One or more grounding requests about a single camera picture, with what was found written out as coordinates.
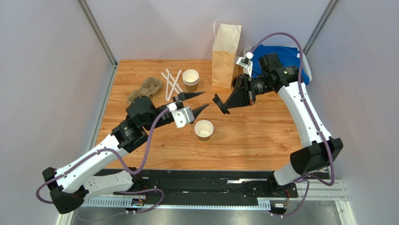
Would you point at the white wrapped straw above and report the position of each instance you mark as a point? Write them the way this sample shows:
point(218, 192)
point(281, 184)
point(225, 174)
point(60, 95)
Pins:
point(174, 84)
point(173, 81)
point(168, 87)

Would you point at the brown paper bag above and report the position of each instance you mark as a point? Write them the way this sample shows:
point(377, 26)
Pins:
point(225, 46)

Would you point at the white slotted cable duct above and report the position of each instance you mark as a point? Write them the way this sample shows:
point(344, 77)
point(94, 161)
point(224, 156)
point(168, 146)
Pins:
point(132, 202)

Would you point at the white plastic basket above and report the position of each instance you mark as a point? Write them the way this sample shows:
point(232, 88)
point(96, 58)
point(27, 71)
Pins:
point(307, 68)

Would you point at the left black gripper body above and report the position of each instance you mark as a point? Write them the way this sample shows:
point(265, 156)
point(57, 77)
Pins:
point(163, 120)

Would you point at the stack of black lids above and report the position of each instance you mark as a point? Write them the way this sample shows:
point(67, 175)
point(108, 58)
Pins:
point(236, 83)

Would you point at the blue folded towel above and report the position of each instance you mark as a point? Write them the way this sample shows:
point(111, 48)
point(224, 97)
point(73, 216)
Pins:
point(290, 56)

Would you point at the single paper coffee cup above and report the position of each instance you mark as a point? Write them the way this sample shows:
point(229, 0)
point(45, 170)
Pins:
point(203, 130)

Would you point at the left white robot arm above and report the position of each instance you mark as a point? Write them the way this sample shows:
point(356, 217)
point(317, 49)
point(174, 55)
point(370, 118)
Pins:
point(111, 165)

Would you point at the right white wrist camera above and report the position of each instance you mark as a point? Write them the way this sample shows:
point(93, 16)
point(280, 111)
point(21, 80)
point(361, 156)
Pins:
point(246, 63)

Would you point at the cardboard cup carrier tray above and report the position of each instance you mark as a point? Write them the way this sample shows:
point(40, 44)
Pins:
point(149, 87)

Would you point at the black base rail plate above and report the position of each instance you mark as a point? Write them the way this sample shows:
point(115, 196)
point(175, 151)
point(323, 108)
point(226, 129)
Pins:
point(213, 186)

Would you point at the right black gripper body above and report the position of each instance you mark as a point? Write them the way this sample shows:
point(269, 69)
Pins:
point(244, 92)

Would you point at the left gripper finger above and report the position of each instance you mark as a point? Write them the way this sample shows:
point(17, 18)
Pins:
point(183, 96)
point(197, 111)

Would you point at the stack of paper cups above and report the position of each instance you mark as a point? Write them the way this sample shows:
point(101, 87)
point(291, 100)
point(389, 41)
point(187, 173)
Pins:
point(190, 79)

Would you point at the black plastic cup lid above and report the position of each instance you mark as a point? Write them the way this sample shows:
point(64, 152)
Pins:
point(220, 104)

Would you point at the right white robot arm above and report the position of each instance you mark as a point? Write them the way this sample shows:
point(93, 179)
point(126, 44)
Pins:
point(319, 148)

